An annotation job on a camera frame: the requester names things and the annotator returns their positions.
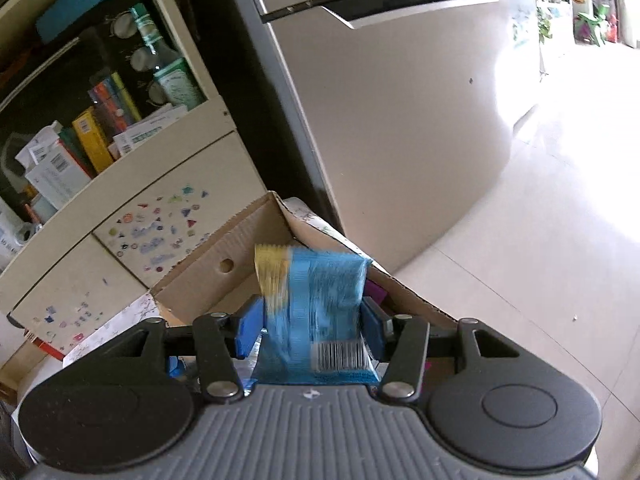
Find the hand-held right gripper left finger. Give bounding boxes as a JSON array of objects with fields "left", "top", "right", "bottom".
[{"left": 122, "top": 295, "right": 265, "bottom": 405}]

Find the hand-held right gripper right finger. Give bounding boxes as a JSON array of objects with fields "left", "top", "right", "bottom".
[{"left": 361, "top": 297, "right": 523, "bottom": 405}]

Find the light blue snack packet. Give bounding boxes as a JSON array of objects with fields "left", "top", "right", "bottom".
[{"left": 252, "top": 247, "right": 377, "bottom": 387}]

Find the cardboard box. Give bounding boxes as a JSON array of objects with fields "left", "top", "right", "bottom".
[{"left": 150, "top": 191, "right": 457, "bottom": 356}]

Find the cream cabinet with stickers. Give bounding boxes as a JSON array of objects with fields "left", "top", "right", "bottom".
[{"left": 0, "top": 0, "right": 271, "bottom": 361}]

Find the red carton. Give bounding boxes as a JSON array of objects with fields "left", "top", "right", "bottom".
[{"left": 22, "top": 329, "right": 68, "bottom": 362}]

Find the silver refrigerator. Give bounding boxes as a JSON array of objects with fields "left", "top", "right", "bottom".
[{"left": 190, "top": 0, "right": 546, "bottom": 273}]

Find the white medicine box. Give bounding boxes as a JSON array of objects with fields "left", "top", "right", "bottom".
[{"left": 112, "top": 105, "right": 188, "bottom": 157}]

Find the yellow box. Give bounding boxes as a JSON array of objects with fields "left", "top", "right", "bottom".
[{"left": 72, "top": 107, "right": 116, "bottom": 173}]

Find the green book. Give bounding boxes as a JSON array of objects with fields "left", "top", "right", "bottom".
[{"left": 59, "top": 127, "right": 96, "bottom": 178}]

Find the white box with barcode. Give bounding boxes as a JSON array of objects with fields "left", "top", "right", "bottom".
[{"left": 25, "top": 142, "right": 93, "bottom": 211}]

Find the colourful pen pack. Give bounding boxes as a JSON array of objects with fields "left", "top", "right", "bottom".
[{"left": 89, "top": 72, "right": 142, "bottom": 128}]

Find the green glass bottle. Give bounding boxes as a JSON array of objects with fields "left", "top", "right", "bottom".
[{"left": 131, "top": 4, "right": 206, "bottom": 109}]

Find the teal box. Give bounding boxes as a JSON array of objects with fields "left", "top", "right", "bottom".
[{"left": 35, "top": 0, "right": 118, "bottom": 43}]

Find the green potted plant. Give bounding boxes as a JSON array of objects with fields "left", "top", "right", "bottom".
[{"left": 530, "top": 0, "right": 557, "bottom": 43}]

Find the green toy chair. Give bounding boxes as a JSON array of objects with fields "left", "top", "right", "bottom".
[{"left": 575, "top": 5, "right": 613, "bottom": 46}]

